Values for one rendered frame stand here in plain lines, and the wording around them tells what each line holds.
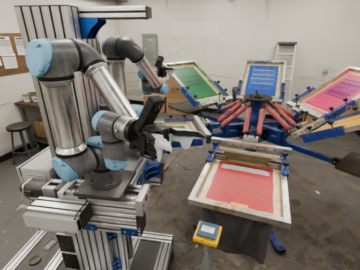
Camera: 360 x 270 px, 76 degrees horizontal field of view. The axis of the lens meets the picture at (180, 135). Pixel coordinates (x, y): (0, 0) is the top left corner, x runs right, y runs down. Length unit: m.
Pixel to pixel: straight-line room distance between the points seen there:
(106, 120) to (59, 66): 0.26
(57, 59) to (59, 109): 0.17
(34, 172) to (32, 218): 0.33
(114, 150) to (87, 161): 0.28
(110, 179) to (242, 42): 5.10
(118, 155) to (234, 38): 5.29
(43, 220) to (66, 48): 0.76
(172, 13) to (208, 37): 1.06
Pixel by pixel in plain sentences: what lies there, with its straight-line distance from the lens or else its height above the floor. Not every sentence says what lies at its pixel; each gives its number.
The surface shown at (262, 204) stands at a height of 0.95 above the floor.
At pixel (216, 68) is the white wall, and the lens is 5.99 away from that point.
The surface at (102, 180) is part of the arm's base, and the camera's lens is 1.13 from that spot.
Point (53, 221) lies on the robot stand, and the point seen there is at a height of 1.15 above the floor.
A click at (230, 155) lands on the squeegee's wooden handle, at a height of 1.03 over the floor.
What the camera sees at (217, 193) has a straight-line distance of 1.59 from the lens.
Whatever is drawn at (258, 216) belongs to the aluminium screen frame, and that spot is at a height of 0.98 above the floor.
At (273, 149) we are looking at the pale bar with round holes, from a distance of 2.15.
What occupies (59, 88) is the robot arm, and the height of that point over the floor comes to 1.75.
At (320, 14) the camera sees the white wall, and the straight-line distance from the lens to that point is 5.89.
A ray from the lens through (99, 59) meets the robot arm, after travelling 0.95.
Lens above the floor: 1.92
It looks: 24 degrees down
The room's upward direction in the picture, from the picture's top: straight up
